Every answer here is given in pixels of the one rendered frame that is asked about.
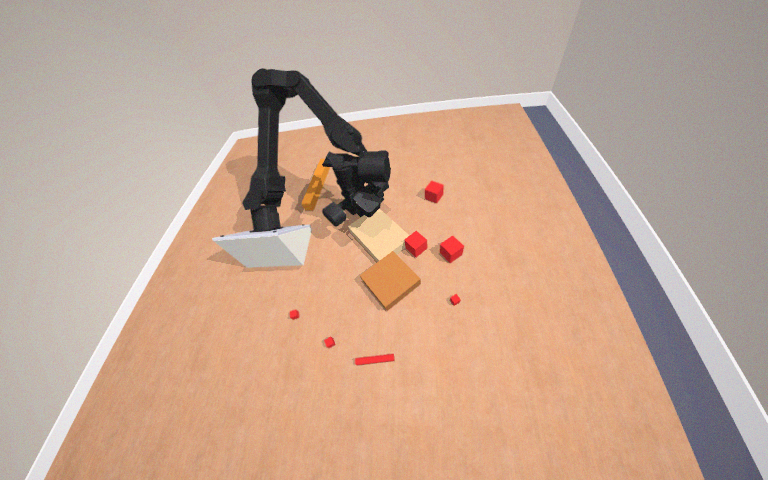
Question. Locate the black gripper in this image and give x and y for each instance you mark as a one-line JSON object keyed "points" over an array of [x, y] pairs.
{"points": [[335, 214]]}

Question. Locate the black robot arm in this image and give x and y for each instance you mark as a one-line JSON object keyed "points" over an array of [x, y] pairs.
{"points": [[270, 89]]}

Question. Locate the red cylinder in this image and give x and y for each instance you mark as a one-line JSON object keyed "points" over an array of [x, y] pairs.
{"points": [[374, 359]]}

